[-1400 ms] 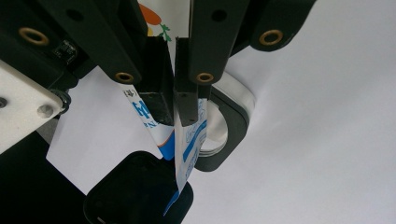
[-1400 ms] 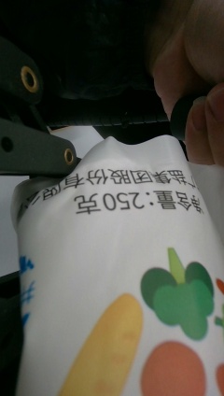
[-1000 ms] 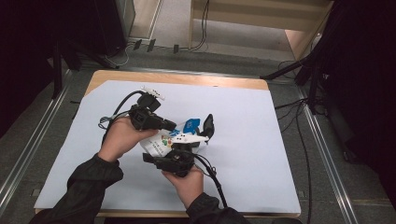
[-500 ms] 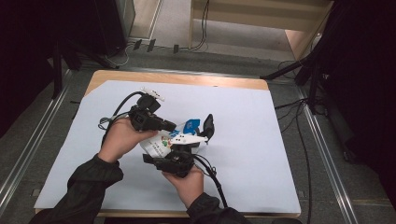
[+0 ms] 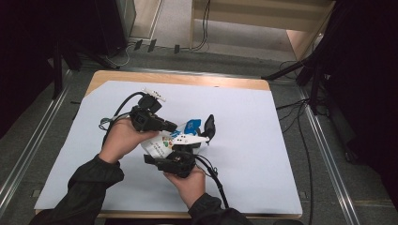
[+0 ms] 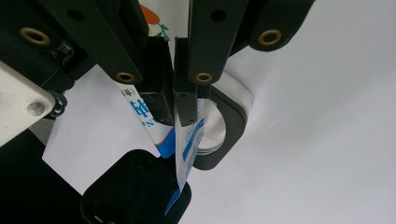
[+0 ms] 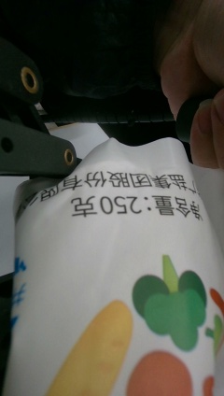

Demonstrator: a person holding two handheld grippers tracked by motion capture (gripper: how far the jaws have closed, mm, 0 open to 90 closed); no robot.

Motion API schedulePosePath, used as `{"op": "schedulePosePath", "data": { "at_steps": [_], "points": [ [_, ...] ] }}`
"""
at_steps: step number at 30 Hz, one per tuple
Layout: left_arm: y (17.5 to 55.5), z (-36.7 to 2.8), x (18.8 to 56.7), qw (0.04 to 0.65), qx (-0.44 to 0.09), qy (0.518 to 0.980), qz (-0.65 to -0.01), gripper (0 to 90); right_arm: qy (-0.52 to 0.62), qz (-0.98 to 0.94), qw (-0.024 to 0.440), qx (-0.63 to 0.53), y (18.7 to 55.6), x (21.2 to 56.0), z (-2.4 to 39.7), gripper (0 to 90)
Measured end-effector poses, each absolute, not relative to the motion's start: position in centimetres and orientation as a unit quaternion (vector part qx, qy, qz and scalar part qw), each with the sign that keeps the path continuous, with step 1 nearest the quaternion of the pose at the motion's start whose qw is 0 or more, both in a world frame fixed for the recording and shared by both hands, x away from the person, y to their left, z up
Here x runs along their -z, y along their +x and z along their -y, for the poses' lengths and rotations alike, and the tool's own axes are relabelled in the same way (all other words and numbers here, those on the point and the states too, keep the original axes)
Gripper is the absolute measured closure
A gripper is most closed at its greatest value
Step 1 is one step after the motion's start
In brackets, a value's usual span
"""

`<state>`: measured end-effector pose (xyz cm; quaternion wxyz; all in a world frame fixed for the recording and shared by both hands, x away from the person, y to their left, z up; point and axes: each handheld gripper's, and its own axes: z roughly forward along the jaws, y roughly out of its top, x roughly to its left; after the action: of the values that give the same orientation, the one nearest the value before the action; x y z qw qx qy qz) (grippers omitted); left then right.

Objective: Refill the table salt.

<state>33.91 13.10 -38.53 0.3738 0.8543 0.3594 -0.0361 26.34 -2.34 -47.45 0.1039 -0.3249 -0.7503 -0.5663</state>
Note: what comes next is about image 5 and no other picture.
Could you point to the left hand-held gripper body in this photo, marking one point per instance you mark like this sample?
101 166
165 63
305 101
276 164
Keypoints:
145 118

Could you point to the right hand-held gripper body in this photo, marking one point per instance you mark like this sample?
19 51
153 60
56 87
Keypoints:
178 164

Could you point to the blue and white milk pouch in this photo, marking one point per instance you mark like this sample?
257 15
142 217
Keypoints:
156 146

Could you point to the clear container with black lid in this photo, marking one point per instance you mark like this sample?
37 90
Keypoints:
209 126

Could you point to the person's right hand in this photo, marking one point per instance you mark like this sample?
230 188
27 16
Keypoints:
189 187

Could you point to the person's left hand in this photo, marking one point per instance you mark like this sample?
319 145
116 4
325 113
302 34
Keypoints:
122 140

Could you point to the white paper sheet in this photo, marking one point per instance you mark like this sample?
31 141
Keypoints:
250 175

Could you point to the dark cabinet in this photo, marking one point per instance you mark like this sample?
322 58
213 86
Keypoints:
109 25

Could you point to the black tripod stand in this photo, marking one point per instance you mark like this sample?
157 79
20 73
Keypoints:
287 69

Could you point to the light wooden shelf frame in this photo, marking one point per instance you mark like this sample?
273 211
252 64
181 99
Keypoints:
244 23

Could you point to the metal floor rail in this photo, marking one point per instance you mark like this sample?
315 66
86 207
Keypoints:
12 184
333 175

